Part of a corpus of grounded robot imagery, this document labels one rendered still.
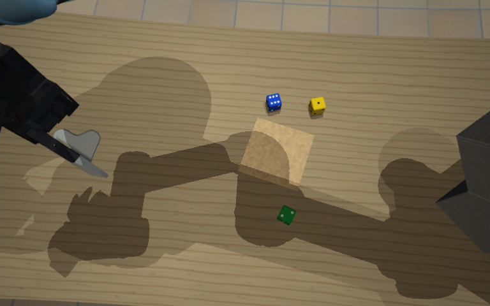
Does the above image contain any blue die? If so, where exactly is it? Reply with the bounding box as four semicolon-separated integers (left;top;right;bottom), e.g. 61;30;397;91
266;93;282;112

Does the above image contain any green die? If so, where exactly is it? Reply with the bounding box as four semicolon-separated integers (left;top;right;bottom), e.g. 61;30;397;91
277;205;296;225

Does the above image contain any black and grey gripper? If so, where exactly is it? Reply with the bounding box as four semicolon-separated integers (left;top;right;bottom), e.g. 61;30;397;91
0;43;109;178

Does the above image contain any yellow die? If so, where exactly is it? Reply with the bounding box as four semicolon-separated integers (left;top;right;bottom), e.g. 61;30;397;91
309;97;326;115

